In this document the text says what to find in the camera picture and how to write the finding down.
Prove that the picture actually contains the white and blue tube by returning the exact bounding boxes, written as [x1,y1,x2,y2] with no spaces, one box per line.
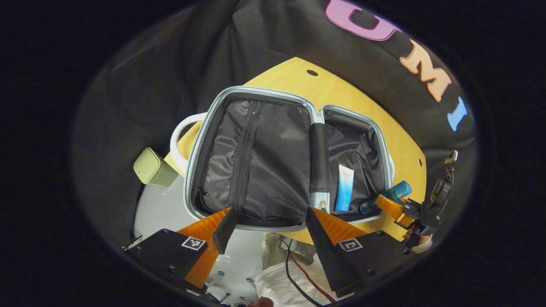
[335,164,354,213]

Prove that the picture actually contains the black cable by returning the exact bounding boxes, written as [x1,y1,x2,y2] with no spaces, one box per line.
[284,239,323,307]

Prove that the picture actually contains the pale green bin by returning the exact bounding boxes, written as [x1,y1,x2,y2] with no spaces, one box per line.
[133,148,179,187]

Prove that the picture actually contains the red cable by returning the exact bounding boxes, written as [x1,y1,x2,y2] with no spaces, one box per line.
[279,236,338,305]

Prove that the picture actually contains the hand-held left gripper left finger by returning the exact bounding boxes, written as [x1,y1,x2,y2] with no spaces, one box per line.
[124,208,237,291]

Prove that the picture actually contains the person's beige trousers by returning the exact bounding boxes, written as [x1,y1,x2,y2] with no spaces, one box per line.
[261,232,317,270]

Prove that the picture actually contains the blue skin care bottle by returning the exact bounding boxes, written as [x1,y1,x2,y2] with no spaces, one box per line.
[358,180,412,214]

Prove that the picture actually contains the light blue suitcase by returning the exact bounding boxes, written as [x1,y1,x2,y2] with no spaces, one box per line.
[170,86,395,233]

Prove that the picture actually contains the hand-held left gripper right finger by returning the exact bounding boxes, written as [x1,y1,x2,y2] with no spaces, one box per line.
[305,207,423,298]

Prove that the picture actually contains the person's white shirt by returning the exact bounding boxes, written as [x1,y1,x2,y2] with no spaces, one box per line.
[255,254,354,307]

